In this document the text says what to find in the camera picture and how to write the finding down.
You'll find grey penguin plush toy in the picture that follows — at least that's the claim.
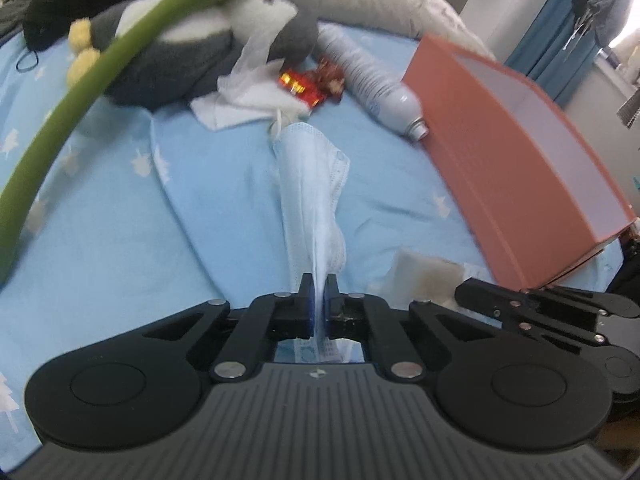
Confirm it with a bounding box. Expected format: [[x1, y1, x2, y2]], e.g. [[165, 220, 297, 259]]
[[67, 0, 321, 111]]

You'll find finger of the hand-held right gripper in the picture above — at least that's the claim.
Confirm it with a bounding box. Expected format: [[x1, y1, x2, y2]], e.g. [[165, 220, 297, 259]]
[[462, 280, 640, 318], [455, 287, 608, 350]]

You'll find red-brown wrapper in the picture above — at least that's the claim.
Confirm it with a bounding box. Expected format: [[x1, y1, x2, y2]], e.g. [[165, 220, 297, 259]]
[[312, 57, 347, 101]]

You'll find white paper tissue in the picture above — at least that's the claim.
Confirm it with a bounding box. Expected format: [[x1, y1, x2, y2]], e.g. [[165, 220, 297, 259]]
[[190, 25, 313, 133]]

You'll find dark grey blanket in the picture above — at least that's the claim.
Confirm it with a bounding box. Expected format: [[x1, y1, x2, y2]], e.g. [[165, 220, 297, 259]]
[[0, 0, 31, 43]]

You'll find orange cardboard box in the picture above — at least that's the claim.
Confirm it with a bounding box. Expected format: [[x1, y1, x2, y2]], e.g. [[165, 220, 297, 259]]
[[402, 34, 638, 288]]

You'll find green long-handled bath brush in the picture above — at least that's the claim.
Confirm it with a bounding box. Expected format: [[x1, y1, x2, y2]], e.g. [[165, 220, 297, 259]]
[[0, 0, 263, 283]]

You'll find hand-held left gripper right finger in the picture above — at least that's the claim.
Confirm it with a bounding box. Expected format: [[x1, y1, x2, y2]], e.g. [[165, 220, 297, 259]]
[[324, 273, 506, 381]]

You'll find white spray bottle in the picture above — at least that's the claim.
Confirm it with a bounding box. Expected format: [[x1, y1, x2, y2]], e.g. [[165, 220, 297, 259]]
[[315, 22, 430, 142]]

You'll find beige tissue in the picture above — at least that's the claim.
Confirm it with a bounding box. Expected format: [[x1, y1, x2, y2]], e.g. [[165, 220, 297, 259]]
[[377, 250, 468, 311]]

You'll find blue face mask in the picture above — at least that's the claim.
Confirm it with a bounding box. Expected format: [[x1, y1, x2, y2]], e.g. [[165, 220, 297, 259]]
[[271, 122, 361, 363]]

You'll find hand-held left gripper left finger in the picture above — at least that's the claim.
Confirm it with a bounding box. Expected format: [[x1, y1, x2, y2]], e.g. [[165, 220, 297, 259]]
[[127, 273, 317, 382]]

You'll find red foil snack packet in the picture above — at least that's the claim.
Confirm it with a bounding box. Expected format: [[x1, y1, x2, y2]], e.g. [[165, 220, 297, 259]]
[[277, 71, 326, 108]]

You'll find striped hanging garment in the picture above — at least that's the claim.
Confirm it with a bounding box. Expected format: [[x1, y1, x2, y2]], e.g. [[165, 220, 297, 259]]
[[616, 92, 640, 128]]

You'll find blue curtain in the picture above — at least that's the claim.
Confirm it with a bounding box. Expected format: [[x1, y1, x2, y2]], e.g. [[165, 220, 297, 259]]
[[505, 0, 601, 111]]

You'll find light blue bed sheet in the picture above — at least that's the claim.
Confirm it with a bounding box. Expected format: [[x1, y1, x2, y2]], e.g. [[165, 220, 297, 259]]
[[0, 20, 623, 461]]

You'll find grey-blue hanging shirt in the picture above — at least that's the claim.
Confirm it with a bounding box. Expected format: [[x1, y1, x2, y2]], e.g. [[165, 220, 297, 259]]
[[570, 0, 640, 51]]

